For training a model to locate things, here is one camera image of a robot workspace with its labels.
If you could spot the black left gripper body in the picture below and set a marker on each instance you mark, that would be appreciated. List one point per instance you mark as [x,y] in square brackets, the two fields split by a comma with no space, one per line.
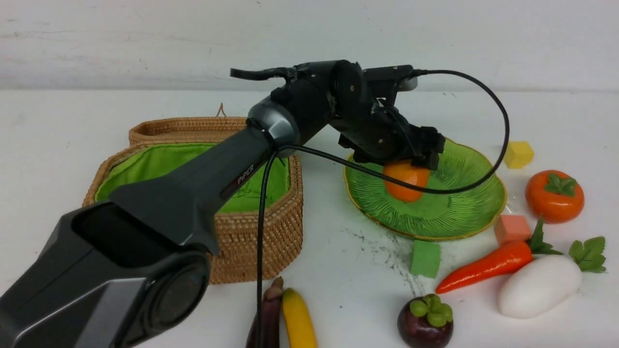
[383,136]

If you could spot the orange yellow mango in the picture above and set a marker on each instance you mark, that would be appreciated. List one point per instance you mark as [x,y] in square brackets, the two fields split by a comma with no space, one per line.
[404,171]

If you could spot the orange persimmon with green calyx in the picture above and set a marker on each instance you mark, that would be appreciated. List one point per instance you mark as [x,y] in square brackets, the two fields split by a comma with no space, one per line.
[554,196]

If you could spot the dark purple mangosteen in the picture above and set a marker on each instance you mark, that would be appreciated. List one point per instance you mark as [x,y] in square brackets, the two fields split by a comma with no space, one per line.
[426,322]

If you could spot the orange carrot with green leaves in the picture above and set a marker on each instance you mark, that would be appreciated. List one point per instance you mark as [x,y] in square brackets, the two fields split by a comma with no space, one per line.
[505,260]

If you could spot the dark purple eggplant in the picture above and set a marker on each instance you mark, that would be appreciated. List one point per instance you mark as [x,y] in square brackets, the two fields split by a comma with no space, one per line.
[265,329]

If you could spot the yellow banana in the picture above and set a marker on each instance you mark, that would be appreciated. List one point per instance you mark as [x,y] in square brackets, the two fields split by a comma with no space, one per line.
[298,320]

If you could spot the white radish with green leaves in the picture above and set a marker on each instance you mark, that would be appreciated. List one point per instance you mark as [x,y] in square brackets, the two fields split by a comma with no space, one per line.
[546,282]

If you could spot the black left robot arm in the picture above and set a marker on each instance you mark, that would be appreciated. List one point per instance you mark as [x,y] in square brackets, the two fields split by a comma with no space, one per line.
[121,271]

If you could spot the green glass leaf plate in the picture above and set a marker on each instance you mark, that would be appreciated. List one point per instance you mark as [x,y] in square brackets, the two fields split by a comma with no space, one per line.
[435,217]

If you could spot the green foam cube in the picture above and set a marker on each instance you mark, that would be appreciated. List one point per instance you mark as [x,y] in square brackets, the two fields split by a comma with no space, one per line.
[425,259]

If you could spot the yellow foam cube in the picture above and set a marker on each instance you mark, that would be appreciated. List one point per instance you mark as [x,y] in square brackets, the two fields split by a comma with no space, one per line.
[518,154]

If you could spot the salmon pink foam cube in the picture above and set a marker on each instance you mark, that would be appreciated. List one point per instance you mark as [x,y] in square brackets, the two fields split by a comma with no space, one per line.
[511,228]

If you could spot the woven wicker basket green lining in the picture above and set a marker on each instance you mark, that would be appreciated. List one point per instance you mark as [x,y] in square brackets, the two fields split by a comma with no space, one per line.
[236,222]

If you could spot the woven wicker basket lid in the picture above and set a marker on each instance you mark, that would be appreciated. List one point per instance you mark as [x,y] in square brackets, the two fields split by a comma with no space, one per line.
[213,129]

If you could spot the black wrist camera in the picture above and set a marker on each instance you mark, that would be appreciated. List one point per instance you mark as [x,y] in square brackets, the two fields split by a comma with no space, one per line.
[386,82]

